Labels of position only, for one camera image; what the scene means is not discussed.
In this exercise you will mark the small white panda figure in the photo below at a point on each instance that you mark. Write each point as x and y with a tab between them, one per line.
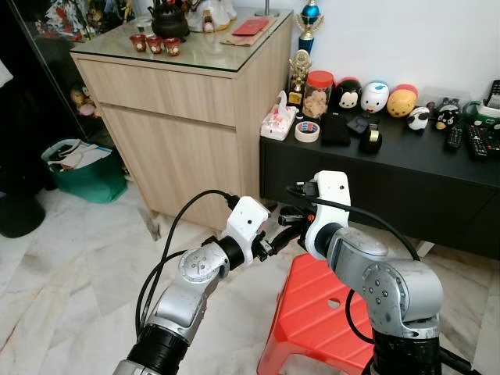
419	119

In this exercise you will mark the green bag with papers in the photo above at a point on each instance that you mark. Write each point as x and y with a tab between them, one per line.
86	181

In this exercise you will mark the black white animal figure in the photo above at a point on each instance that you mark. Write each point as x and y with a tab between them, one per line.
447	117

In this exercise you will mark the pink white tissue pack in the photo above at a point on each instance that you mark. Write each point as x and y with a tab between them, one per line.
278	121

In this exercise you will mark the red plastic stool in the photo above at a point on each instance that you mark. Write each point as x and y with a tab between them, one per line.
312	308

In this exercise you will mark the glass display shelf with figures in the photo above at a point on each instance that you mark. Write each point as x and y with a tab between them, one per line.
39	47

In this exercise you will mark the light wood cabinet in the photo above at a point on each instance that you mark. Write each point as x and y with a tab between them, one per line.
180	133

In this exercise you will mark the clear jar with red lid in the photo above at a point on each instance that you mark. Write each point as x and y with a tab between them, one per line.
319	98

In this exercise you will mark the green white remote holder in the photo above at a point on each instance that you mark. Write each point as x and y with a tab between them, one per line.
486	108

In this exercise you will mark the red envelope on wooden tray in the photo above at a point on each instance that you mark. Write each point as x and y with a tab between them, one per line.
250	29

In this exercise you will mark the white duck plush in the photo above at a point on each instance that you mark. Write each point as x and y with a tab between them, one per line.
375	95

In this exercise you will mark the small red cup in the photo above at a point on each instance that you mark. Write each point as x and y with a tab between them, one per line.
155	44
173	47
138	43

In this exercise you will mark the white porcelain figurine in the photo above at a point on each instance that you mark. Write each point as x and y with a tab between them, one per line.
215	14

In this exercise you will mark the wide black remote control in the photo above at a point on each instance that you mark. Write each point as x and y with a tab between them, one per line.
483	142

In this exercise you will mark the small gold trophy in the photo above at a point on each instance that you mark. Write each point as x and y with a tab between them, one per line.
300	74

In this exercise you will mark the black round bin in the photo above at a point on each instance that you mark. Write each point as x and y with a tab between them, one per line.
19	215

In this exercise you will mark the black mouse plush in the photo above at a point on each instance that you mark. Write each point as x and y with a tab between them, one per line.
348	94

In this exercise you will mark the black TV console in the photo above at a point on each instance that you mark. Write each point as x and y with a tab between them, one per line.
422	195

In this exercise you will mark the slim black remote control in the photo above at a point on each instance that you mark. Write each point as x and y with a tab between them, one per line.
454	137

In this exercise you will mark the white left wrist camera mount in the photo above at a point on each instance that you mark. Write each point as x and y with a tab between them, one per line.
246	226

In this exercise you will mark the white console leg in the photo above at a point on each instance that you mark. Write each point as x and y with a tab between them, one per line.
424	248

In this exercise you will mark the small black box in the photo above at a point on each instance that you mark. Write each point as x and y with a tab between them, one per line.
359	125

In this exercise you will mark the black iron teapot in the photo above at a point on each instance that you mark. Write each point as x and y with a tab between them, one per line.
169	23

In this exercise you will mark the yellow bear plush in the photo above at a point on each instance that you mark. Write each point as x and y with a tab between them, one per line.
402	101

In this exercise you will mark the plush toy heap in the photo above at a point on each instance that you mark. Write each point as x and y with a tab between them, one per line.
86	101

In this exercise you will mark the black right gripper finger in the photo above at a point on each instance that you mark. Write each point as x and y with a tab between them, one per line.
287	218

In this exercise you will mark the black tape dispenser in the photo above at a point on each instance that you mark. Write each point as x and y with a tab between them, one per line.
371	141

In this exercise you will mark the white tape roll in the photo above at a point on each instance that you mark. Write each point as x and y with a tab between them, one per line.
300	131

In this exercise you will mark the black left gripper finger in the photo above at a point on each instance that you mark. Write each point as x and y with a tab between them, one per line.
275	207
287	234

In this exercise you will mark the black pouch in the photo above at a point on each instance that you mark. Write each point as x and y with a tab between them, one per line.
336	131

